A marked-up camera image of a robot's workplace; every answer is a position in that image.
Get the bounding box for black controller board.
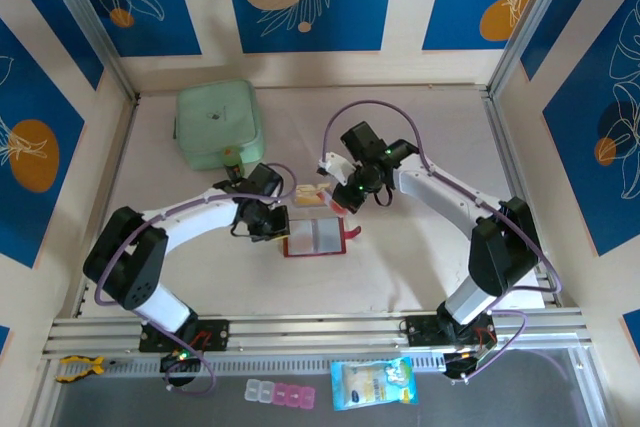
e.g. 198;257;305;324
442;334;496;383
158;350;204;388

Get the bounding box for aluminium side rail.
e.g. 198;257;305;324
72;94;144;321
480;88;560;311

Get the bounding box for aluminium mounting rail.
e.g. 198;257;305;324
42;305;594;361

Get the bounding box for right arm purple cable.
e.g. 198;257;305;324
322;99;566;381

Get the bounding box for small brown bottle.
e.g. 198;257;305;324
220;145;246;181

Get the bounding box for red white card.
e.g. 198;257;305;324
325;195;350;220

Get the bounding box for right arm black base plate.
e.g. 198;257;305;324
405;314;496;348

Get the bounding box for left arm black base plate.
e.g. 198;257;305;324
138;319;231;353

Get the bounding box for blue white snack packet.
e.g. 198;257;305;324
330;356;419;412

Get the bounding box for yellow handled pliers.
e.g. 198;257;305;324
54;354;121;384

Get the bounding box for grey slotted cable duct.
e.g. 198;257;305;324
114;352;449;377

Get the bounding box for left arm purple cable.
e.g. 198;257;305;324
94;161;300;396

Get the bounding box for mint green zipper pouch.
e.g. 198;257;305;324
173;78;266;172

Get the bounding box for white pink pill organizer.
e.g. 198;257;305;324
244;379;318;409

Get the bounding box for grey metal shelf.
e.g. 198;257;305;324
27;346;619;427

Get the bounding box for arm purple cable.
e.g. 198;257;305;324
322;99;566;381
94;161;300;396

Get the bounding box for red leather card holder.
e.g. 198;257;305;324
281;216;362;259

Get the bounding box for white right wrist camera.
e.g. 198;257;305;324
316;150;352;187

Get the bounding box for aluminium frame post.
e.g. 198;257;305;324
37;0;141;101
487;0;619;98

